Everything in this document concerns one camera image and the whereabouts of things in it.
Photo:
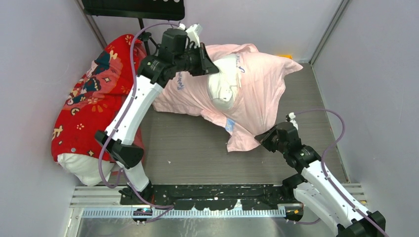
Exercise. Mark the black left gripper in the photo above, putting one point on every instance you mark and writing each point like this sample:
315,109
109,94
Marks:
204,65

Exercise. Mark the yellow tray with black knob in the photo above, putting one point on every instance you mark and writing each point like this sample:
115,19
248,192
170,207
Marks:
286,56

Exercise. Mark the pink pillowcase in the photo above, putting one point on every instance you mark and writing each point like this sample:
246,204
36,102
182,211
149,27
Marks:
255,110

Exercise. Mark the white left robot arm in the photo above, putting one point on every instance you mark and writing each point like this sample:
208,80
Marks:
180,50

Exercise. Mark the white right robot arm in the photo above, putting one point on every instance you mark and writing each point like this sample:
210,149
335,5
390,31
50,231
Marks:
316,187

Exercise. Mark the black tripod stand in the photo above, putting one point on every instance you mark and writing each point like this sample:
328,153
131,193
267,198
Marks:
150,45

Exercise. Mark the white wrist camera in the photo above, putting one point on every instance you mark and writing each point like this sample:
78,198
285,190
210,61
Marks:
291,118
193,34

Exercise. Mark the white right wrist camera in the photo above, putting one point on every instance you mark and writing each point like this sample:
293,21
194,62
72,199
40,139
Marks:
291,118

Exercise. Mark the white pillow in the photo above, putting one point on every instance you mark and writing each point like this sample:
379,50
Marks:
223,87
85,168

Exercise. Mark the aluminium rail frame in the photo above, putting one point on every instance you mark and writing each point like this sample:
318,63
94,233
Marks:
101,201

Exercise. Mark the red patterned pillowcase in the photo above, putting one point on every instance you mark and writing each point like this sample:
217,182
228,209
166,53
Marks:
96,98

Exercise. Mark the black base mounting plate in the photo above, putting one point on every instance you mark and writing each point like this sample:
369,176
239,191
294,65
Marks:
212,197

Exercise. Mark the white pillow in red case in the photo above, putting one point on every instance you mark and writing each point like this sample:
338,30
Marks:
85,168

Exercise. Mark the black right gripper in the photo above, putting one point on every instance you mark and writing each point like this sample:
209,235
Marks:
265,138

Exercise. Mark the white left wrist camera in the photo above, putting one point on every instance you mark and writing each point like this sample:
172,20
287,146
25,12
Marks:
193,34

